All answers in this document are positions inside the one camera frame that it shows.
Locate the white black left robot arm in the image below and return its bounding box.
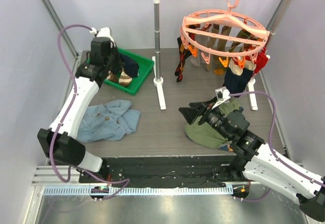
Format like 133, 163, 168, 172
37, 37, 119, 183

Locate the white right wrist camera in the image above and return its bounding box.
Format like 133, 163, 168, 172
212, 86, 231, 109

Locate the green crumpled garment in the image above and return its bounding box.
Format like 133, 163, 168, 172
184, 98, 243, 151

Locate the white slotted cable duct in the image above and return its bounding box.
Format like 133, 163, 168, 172
43, 185, 233, 196

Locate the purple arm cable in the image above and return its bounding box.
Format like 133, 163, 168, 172
49, 24, 130, 202
228, 91, 325, 202

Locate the brown striped sock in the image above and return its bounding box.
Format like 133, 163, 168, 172
107, 71, 119, 83
118, 69, 133, 87

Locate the beige grey sock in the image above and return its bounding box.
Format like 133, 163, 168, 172
190, 55, 201, 67

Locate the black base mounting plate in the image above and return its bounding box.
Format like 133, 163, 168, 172
78, 154, 259, 189

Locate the red white sock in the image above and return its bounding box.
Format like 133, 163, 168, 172
253, 47, 270, 76

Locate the light blue denim shirt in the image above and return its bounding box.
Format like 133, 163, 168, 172
77, 100, 141, 143

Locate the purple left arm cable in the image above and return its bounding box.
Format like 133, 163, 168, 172
49, 24, 130, 202

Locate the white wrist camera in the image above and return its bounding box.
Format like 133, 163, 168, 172
212, 86, 231, 109
89, 27, 114, 42

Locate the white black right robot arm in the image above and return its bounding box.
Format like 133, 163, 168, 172
179, 102, 324, 222

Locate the green plastic tray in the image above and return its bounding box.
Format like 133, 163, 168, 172
85, 48, 155, 97

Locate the olive yellow toe sock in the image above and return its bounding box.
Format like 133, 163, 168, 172
207, 24, 251, 75

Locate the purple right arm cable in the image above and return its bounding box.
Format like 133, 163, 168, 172
228, 91, 325, 202

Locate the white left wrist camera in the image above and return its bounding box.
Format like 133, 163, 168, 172
89, 27, 114, 42

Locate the black colourful argyle sock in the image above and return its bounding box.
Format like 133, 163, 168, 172
174, 37, 192, 82

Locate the pink round clip hanger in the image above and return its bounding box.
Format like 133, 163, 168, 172
180, 0, 270, 75

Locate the navy cream cuff sock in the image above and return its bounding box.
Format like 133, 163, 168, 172
223, 59, 256, 94

